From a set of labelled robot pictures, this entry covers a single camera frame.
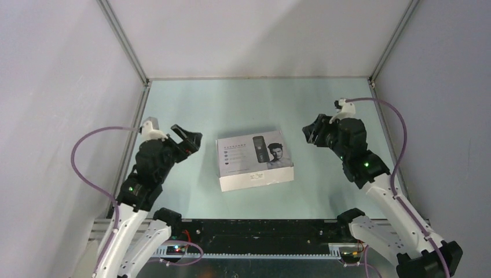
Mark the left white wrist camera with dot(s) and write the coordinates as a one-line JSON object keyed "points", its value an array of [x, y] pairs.
{"points": [[149, 130]]}

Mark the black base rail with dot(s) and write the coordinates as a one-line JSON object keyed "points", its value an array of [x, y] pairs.
{"points": [[265, 237]]}

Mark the white storage box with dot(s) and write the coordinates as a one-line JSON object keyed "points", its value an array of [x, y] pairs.
{"points": [[253, 160]]}

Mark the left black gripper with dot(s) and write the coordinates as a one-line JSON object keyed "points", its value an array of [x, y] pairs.
{"points": [[178, 145]]}

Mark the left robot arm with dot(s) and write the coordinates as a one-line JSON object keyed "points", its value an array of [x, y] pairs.
{"points": [[117, 257]]}

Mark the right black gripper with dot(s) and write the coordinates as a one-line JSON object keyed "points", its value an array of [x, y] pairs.
{"points": [[322, 132]]}

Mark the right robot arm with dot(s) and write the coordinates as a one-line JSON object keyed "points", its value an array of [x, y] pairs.
{"points": [[414, 248]]}

